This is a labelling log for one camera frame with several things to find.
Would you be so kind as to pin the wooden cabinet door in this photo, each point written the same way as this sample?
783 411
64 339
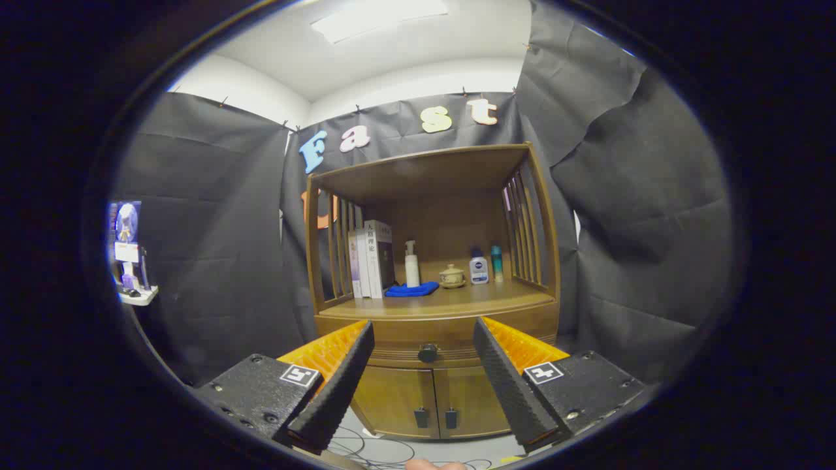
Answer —
470 398
392 398

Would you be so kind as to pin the blue folded cloth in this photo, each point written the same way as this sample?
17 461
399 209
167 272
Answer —
411 290

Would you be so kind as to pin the white bottle blue cap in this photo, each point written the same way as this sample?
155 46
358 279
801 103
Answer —
479 271

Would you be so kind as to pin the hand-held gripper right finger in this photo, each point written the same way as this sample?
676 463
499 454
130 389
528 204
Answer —
506 385

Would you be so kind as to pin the white wall shelf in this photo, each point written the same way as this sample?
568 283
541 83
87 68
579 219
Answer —
140 297

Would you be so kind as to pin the thin lilac book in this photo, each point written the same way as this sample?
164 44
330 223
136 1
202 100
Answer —
353 267

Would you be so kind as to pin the wooden cabinet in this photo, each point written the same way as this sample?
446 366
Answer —
424 173

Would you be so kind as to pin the wooden countertop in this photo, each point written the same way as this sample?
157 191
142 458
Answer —
457 300

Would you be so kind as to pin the wooden drawer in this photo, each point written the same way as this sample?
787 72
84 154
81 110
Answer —
424 333

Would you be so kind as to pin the teal slim bottle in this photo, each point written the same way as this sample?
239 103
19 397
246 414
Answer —
497 264

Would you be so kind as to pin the white pump bottle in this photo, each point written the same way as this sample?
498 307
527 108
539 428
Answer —
412 269

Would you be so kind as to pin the beige lidded teacup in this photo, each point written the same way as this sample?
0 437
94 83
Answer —
452 277

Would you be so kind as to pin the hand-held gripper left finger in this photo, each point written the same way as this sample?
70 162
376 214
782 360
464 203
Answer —
339 385

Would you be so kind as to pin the purple blue printed box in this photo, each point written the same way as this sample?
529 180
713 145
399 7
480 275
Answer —
125 220

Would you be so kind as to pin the thin white book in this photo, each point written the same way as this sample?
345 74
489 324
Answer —
363 267

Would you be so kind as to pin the ceiling light panel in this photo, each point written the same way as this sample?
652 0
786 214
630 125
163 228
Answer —
372 18

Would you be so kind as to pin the thick white dark-cover book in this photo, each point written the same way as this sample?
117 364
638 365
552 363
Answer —
379 261

